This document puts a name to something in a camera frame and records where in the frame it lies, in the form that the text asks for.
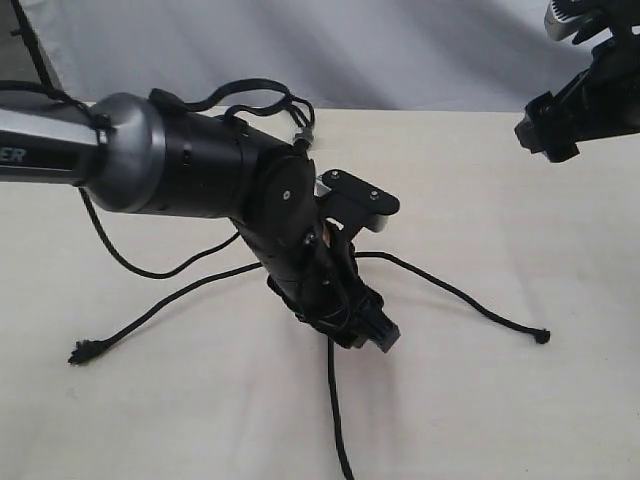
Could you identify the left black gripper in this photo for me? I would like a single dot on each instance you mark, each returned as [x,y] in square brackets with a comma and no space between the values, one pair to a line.
[319,282]

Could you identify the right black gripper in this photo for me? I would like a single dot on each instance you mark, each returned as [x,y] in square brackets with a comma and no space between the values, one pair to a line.
[554,124]

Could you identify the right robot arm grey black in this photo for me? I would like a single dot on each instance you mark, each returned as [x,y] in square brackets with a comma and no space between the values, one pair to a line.
[601,101]

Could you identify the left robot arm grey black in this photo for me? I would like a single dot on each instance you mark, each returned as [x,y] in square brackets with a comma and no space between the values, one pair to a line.
[130,156]

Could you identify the black stand pole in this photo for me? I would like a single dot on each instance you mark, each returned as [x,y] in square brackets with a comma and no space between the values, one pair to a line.
[25,32]

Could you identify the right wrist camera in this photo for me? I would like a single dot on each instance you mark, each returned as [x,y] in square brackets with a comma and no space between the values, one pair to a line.
[560,23]

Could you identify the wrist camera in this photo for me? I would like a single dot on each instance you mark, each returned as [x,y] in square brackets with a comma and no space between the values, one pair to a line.
[560,23]
[352,204]

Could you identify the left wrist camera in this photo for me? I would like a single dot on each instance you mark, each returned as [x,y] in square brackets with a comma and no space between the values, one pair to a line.
[352,204]

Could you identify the grey cable connector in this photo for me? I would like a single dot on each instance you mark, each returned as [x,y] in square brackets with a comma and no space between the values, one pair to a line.
[304,138]

